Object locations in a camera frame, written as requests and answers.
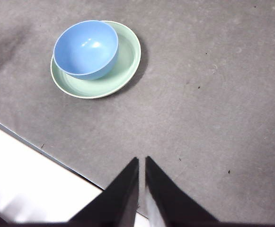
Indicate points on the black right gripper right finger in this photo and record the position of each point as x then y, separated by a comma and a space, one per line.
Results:
172, 203

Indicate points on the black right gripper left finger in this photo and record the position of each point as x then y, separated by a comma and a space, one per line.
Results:
118, 201

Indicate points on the green round plate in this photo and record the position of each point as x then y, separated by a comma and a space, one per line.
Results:
118, 78

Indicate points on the blue ribbed bowl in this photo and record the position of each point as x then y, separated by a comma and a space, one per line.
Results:
85, 49

